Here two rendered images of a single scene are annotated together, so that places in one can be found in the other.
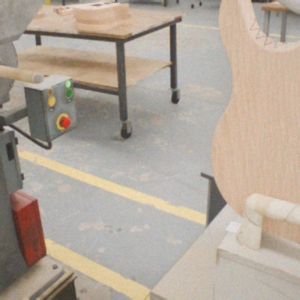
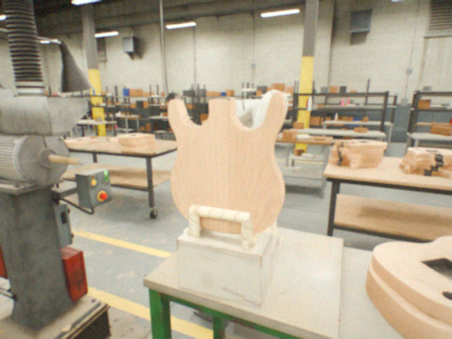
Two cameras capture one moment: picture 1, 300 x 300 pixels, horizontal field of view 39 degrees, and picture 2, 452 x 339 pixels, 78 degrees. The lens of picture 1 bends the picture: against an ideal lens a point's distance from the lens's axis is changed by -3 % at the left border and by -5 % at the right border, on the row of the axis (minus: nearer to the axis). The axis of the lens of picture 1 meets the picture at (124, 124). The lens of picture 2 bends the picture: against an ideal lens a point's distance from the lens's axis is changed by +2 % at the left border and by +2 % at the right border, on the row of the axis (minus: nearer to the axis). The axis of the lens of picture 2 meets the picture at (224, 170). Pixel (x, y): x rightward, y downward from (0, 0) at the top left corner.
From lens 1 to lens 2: 26 cm
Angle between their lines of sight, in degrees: 16
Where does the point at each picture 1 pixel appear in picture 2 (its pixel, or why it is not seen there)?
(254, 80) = (187, 144)
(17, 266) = (64, 303)
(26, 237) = (72, 279)
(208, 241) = not seen: hidden behind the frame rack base
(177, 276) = (161, 270)
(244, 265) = (191, 247)
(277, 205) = (204, 208)
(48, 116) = (91, 192)
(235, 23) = (175, 115)
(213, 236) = not seen: hidden behind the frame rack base
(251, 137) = (188, 174)
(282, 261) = (210, 241)
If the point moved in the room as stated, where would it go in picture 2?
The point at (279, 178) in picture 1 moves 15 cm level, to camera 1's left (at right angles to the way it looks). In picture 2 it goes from (204, 194) to (153, 199)
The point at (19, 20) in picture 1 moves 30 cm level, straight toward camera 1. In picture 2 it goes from (66, 123) to (62, 130)
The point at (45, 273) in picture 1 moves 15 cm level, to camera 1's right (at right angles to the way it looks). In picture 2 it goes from (85, 305) to (111, 301)
